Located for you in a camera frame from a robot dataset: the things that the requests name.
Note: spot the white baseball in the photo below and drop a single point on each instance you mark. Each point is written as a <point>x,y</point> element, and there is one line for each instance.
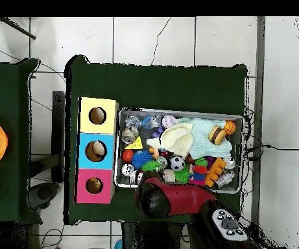
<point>168,121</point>

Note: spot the cream yellow cloth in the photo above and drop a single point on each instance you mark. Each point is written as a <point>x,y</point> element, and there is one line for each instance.
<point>175,140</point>

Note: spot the mint green cloth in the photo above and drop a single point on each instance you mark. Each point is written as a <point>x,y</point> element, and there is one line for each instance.
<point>206,145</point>

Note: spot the brown plush toy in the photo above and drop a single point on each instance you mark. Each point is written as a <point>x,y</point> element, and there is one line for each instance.
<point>95,184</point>

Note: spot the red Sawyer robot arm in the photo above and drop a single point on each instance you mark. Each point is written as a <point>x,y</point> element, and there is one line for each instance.
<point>185,199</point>

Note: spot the wooden box with three holes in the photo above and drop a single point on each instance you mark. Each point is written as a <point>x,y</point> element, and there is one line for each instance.
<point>107,160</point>

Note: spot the shallow mesh bin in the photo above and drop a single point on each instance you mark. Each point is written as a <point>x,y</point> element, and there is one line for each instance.
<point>238,155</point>

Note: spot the yellow cheese wedge toy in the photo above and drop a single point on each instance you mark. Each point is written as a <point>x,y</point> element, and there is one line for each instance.
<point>136,144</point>

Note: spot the blue spiky ball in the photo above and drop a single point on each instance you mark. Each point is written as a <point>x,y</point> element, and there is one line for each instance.
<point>141,158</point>

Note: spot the red ball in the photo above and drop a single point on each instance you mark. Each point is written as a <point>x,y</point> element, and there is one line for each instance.
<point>127,155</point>

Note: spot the small soccer ball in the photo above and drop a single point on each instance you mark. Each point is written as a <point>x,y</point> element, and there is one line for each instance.
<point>177,163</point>

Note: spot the dark green table cloth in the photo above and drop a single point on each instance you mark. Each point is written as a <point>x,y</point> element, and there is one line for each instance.
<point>159,88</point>
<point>4,90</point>

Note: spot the toy hamburger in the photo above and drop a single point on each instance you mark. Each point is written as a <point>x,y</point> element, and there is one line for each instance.
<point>216,135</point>

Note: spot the orange toy brick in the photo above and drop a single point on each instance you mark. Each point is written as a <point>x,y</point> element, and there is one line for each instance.
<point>214,171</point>

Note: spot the small orange basketball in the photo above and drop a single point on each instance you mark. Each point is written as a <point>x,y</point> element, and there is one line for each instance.
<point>229,127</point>

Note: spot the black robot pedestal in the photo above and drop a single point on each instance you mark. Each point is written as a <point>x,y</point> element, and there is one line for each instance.
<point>138,238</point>

